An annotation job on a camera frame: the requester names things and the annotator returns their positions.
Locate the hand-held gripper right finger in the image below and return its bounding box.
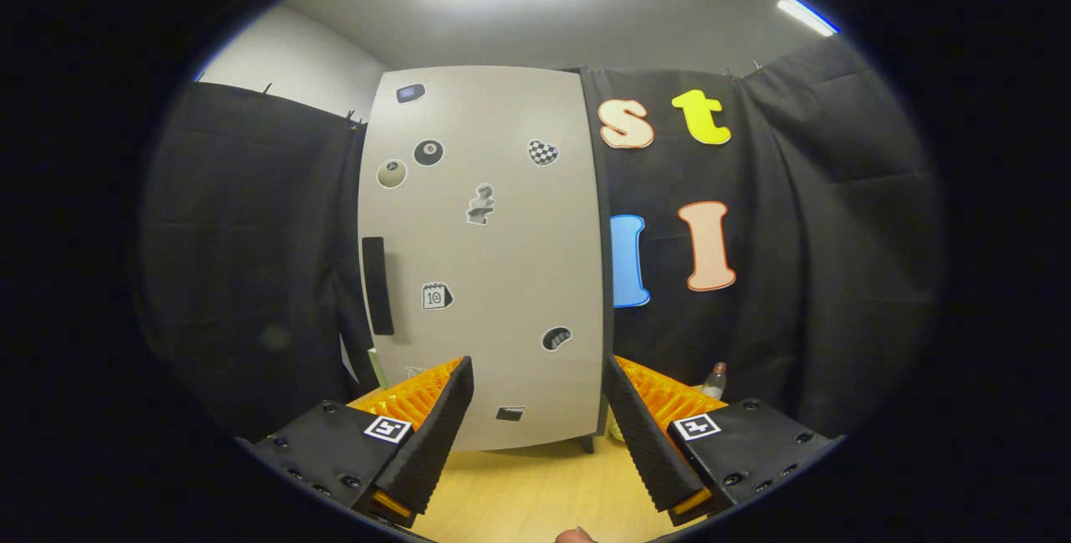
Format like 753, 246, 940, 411
602, 355, 842, 527

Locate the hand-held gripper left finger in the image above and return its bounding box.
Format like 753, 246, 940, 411
251, 356, 475, 527

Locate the grey shoe cabinet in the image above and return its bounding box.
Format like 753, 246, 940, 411
357, 64, 616, 453

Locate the beige shoe cabinet door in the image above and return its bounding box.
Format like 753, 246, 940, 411
358, 66, 605, 452

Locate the narrow ceiling light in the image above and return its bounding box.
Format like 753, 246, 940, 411
776, 0, 840, 37

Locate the black door handle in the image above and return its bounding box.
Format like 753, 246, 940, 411
361, 236, 395, 336

